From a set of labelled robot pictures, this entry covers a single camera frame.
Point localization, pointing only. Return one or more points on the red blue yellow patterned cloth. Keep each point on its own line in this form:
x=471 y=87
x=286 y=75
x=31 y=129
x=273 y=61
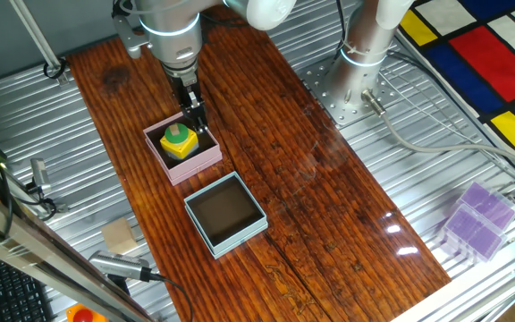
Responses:
x=490 y=58

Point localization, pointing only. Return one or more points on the white diagonal rod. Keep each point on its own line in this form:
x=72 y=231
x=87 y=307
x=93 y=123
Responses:
x=34 y=33

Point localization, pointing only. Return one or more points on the pink cardboard box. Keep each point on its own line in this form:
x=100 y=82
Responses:
x=195 y=167

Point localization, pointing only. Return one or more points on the small gray camera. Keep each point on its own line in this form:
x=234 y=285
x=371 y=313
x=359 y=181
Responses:
x=40 y=173

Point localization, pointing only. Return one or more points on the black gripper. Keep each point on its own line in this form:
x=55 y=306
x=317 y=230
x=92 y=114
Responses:
x=187 y=89

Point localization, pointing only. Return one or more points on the gray wrist camera mount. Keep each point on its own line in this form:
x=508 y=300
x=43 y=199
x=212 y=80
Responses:
x=128 y=38

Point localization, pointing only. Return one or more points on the aluminium frame bar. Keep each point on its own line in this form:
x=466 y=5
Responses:
x=38 y=250

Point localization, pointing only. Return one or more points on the silver camera on stand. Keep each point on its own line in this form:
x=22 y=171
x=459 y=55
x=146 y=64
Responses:
x=116 y=265

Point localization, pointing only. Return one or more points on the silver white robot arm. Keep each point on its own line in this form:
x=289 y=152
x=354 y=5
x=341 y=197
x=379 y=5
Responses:
x=172 y=27

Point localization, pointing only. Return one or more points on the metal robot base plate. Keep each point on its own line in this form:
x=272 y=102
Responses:
x=322 y=85

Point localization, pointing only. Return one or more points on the black keyboard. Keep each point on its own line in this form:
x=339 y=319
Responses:
x=11 y=290

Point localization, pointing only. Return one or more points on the light blue cardboard box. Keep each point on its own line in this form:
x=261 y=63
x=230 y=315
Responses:
x=226 y=210

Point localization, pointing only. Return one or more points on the clear box with purple contents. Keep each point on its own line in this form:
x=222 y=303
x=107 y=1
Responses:
x=492 y=205
x=474 y=234

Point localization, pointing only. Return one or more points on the large wooden block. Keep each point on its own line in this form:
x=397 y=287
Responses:
x=119 y=236

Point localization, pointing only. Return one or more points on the glossy brown wooden board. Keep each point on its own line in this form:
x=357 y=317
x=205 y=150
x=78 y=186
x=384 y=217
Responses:
x=306 y=201

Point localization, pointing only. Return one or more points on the red emergency stop button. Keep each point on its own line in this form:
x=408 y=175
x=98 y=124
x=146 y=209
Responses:
x=83 y=315

